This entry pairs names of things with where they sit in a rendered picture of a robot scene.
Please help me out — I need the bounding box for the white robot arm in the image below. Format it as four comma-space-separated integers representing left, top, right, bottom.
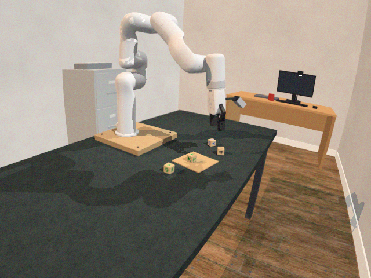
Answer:
114, 12, 225, 137

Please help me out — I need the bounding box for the tan square mat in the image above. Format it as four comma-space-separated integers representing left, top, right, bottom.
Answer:
172, 152, 219, 173

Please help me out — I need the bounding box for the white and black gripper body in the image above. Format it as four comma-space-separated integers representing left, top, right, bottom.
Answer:
207, 88, 226, 115

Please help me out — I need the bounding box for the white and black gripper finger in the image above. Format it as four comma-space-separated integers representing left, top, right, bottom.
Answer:
209, 113, 217, 126
216, 104, 226, 131

